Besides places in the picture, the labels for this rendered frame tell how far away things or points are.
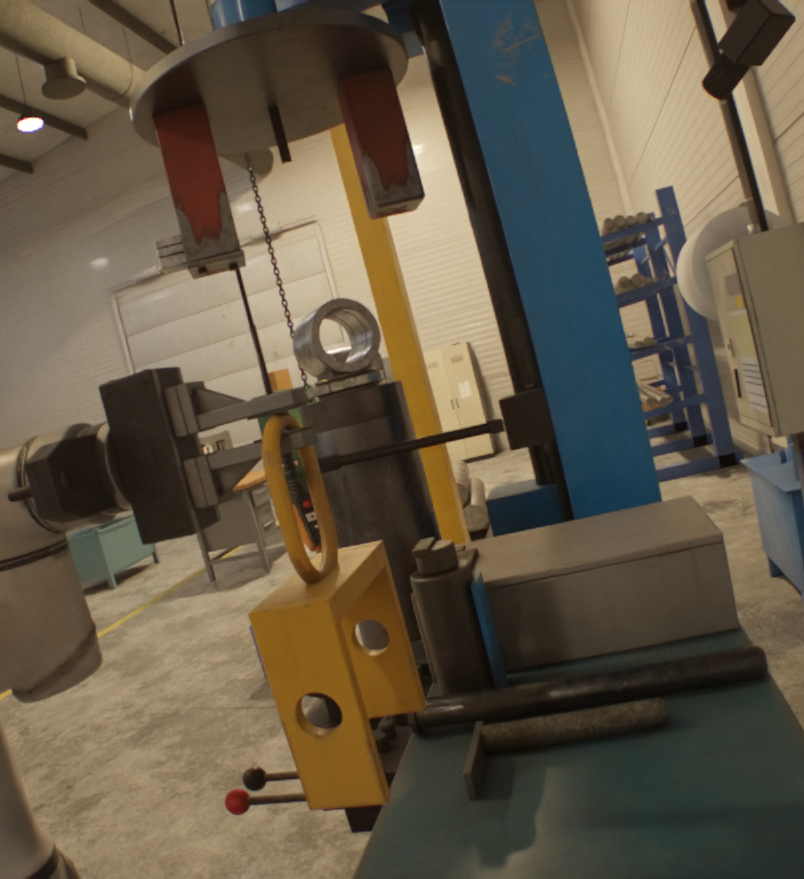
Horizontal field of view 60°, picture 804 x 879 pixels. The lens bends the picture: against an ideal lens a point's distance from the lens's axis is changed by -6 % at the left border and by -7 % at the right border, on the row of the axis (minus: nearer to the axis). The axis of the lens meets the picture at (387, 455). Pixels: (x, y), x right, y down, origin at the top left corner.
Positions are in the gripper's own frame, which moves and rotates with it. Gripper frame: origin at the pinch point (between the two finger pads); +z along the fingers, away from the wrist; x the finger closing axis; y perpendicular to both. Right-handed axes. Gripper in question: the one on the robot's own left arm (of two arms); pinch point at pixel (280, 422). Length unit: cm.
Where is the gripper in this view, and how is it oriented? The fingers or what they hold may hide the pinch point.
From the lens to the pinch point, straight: 56.0
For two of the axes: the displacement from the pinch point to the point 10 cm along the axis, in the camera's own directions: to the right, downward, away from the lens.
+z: 9.4, -2.2, -2.6
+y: 2.3, -1.5, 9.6
